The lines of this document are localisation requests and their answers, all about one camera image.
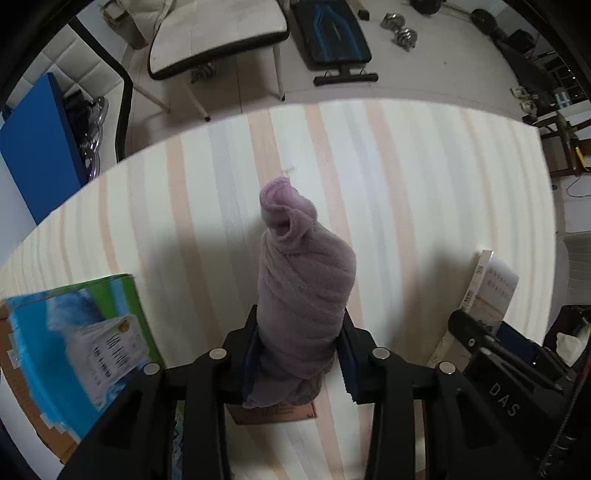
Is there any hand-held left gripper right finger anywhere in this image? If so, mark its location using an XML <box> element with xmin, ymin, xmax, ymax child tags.
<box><xmin>336</xmin><ymin>314</ymin><xmax>495</xmax><ymax>480</ymax></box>

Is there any cardboard box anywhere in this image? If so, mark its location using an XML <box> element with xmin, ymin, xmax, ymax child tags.
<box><xmin>0</xmin><ymin>274</ymin><xmax>167</xmax><ymax>462</ymax></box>

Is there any purple fleece cloth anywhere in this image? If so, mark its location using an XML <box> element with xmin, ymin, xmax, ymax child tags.
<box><xmin>242</xmin><ymin>176</ymin><xmax>357</xmax><ymax>409</ymax></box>

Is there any dark wooden chair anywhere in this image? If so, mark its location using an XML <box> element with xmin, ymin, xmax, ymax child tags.
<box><xmin>524</xmin><ymin>92</ymin><xmax>591</xmax><ymax>178</ymax></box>

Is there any striped tablecloth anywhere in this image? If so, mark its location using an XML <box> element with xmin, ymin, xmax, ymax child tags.
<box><xmin>0</xmin><ymin>99</ymin><xmax>557</xmax><ymax>480</ymax></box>

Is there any brown card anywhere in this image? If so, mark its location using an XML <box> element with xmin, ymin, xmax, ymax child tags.
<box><xmin>228</xmin><ymin>401</ymin><xmax>319</xmax><ymax>425</ymax></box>

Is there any grey folding chair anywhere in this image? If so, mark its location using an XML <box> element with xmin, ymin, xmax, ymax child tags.
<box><xmin>556</xmin><ymin>233</ymin><xmax>591</xmax><ymax>315</ymax></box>

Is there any black exercise machine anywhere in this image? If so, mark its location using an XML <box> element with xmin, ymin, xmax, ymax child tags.
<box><xmin>492</xmin><ymin>28</ymin><xmax>564</xmax><ymax>93</ymax></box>

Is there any white cushioned chair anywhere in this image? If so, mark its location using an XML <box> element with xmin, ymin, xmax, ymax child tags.
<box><xmin>148</xmin><ymin>0</ymin><xmax>291</xmax><ymax>121</ymax></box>

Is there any blue board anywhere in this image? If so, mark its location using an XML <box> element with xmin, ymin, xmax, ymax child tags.
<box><xmin>0</xmin><ymin>73</ymin><xmax>90</xmax><ymax>227</ymax></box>

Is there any white quilted chair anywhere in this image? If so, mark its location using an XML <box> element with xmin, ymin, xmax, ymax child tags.
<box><xmin>9</xmin><ymin>9</ymin><xmax>134</xmax><ymax>162</ymax></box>

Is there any white box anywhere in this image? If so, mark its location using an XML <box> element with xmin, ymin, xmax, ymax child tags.
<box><xmin>427</xmin><ymin>249</ymin><xmax>520</xmax><ymax>370</ymax></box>

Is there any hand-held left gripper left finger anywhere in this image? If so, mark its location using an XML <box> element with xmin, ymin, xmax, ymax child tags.
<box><xmin>60</xmin><ymin>305</ymin><xmax>260</xmax><ymax>480</ymax></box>

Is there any chrome chair base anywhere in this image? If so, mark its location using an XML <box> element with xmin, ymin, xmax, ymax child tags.
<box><xmin>78</xmin><ymin>96</ymin><xmax>109</xmax><ymax>178</ymax></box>

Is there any black and blue bench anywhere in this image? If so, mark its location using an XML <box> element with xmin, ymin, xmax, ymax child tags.
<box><xmin>291</xmin><ymin>0</ymin><xmax>379</xmax><ymax>88</ymax></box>

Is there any small black barbell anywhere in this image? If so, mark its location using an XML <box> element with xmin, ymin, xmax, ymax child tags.
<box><xmin>411</xmin><ymin>0</ymin><xmax>497</xmax><ymax>34</ymax></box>

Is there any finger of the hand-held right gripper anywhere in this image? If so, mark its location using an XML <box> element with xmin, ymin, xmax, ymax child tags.
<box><xmin>449</xmin><ymin>309</ymin><xmax>563</xmax><ymax>394</ymax></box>

